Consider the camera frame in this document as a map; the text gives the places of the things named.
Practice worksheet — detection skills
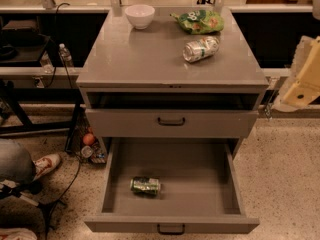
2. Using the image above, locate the white bowl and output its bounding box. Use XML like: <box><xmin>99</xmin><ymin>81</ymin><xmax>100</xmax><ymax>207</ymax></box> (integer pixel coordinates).
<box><xmin>125</xmin><ymin>4</ymin><xmax>155</xmax><ymax>29</ymax></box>

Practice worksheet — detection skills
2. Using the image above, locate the open bottom grey drawer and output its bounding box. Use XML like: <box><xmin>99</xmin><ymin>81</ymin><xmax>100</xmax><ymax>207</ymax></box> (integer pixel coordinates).
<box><xmin>85</xmin><ymin>138</ymin><xmax>260</xmax><ymax>235</ymax></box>

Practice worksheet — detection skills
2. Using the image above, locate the person leg in jeans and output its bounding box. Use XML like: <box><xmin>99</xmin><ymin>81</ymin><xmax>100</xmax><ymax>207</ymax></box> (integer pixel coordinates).
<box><xmin>0</xmin><ymin>139</ymin><xmax>35</xmax><ymax>184</ymax></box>

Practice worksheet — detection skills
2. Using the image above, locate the black floor cable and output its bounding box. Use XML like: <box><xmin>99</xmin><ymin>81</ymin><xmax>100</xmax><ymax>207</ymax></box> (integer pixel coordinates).
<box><xmin>43</xmin><ymin>58</ymin><xmax>84</xmax><ymax>240</ymax></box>

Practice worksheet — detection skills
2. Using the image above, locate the green chip bag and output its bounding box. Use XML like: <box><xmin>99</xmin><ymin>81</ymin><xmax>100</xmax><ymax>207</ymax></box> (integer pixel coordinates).
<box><xmin>171</xmin><ymin>9</ymin><xmax>224</xmax><ymax>35</ymax></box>

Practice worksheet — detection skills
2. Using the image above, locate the grey drawer cabinet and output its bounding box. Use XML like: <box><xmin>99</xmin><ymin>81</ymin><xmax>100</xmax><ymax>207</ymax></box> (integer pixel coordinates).
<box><xmin>77</xmin><ymin>7</ymin><xmax>267</xmax><ymax>152</ymax></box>

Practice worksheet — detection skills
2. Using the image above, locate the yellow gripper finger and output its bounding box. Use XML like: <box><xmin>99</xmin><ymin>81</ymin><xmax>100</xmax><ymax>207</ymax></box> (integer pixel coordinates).
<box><xmin>282</xmin><ymin>36</ymin><xmax>320</xmax><ymax>107</ymax></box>

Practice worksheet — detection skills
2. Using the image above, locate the orange fruit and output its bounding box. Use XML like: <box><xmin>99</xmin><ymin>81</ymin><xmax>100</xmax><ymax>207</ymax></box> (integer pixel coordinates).
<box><xmin>82</xmin><ymin>133</ymin><xmax>95</xmax><ymax>146</ymax></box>

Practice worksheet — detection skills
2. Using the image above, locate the closed middle grey drawer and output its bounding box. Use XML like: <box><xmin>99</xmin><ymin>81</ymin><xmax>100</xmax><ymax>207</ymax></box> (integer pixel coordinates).
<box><xmin>86</xmin><ymin>109</ymin><xmax>258</xmax><ymax>138</ymax></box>

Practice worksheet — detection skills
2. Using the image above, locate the small clear jar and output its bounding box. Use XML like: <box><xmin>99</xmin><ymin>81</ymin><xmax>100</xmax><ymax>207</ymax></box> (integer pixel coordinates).
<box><xmin>81</xmin><ymin>146</ymin><xmax>93</xmax><ymax>158</ymax></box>

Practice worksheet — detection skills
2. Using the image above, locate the white red sneaker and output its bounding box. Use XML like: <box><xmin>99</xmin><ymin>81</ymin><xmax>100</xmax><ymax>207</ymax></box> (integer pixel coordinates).
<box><xmin>34</xmin><ymin>154</ymin><xmax>61</xmax><ymax>181</ymax></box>

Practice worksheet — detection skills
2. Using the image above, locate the black tripod stand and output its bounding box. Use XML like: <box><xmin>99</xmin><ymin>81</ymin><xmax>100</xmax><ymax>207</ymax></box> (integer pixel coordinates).
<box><xmin>0</xmin><ymin>181</ymin><xmax>65</xmax><ymax>239</ymax></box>

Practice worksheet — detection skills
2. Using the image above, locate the silver green soda can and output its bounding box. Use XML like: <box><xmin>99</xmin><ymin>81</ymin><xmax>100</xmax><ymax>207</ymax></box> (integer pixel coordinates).
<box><xmin>183</xmin><ymin>36</ymin><xmax>220</xmax><ymax>63</ymax></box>

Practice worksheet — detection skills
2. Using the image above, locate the clear water bottle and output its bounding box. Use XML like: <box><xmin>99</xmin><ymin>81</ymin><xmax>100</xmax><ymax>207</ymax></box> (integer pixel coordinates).
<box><xmin>59</xmin><ymin>43</ymin><xmax>74</xmax><ymax>69</ymax></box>

